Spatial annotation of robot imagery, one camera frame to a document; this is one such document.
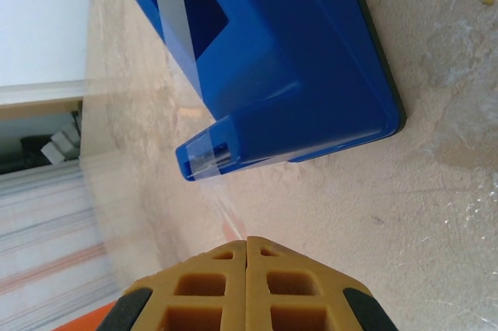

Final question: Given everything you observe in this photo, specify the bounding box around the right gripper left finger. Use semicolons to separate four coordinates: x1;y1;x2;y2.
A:
101;238;247;331

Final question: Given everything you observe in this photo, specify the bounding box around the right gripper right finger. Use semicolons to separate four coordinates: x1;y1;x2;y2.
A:
245;234;398;331

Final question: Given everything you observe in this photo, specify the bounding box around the white background object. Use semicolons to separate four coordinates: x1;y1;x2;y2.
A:
40;120;81;164

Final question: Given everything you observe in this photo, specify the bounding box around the blue tape dispenser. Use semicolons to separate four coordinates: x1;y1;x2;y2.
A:
122;0;408;183

